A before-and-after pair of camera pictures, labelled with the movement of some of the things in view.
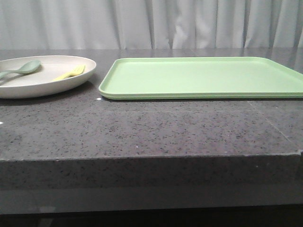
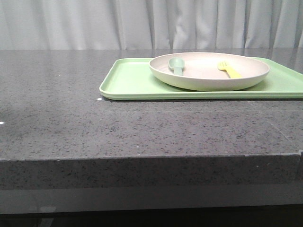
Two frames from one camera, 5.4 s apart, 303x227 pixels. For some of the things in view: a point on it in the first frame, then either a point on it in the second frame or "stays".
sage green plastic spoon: (28, 67) to (178, 64)
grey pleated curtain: (150, 24) stays
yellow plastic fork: (78, 71) to (222, 66)
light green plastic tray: (200, 78) stays
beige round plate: (40, 81) to (200, 71)
